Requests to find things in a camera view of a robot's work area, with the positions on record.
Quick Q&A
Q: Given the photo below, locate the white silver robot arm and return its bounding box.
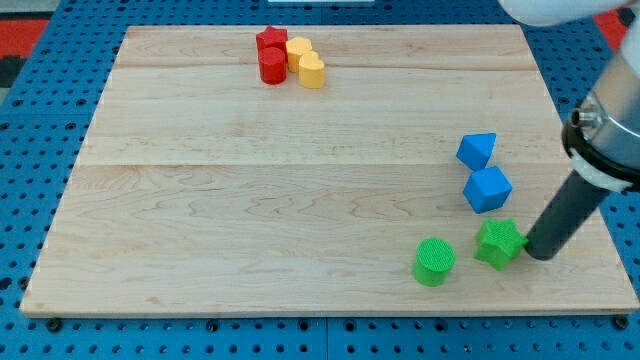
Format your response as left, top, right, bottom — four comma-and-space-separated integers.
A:
500, 0, 639, 192

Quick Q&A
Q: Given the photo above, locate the yellow heart block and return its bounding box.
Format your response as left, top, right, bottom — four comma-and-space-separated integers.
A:
298, 51, 325, 89

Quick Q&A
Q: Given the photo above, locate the wooden board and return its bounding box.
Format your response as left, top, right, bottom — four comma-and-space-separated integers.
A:
20, 25, 639, 318

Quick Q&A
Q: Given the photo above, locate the red cylinder block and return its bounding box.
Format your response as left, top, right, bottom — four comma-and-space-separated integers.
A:
258, 47, 287, 85

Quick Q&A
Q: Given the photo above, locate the yellow hexagon block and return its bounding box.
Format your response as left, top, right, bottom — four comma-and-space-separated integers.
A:
285, 37, 313, 73

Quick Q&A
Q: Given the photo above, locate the green cylinder block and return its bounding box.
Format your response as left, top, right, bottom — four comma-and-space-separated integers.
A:
412, 238, 456, 287

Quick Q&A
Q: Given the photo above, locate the red star block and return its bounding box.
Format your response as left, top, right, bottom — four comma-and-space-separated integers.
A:
255, 25, 288, 56

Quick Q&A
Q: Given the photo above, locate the blue triangle block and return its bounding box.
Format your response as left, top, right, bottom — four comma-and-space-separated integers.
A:
456, 132, 497, 171

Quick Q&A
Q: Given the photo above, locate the blue cube block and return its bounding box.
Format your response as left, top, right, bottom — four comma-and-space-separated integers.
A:
462, 166, 513, 214

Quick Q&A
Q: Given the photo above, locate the green star block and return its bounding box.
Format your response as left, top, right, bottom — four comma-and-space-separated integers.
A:
474, 218, 528, 271

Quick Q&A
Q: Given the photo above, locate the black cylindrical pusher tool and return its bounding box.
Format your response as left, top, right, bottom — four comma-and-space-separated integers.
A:
525, 170, 610, 261

